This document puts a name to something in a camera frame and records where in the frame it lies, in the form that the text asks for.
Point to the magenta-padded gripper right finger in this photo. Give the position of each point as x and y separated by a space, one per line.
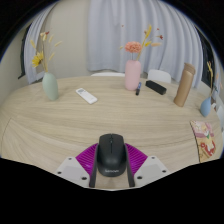
137 161

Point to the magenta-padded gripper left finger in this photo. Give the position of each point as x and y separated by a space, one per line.
86 161

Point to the black computer mouse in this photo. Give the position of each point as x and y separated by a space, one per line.
111 155

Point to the white remote control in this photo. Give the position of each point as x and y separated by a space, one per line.
86 95

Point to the black marker pen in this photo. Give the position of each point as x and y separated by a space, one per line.
138 89

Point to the black rectangular case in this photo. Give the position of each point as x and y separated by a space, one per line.
155 87

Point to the green vase with yellow flowers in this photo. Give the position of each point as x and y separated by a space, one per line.
50 87

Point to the pink vase with dried flowers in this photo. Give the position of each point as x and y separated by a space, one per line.
132 78

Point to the blue vase with dried flowers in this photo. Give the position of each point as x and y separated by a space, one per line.
205 107

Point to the bronze insulated drink bottle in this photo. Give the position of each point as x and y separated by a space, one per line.
184 86

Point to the wide white curtain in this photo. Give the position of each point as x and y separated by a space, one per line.
110 36

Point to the dark glass window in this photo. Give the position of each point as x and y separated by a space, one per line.
206 53

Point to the narrow white curtain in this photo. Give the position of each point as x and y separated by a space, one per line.
35 43

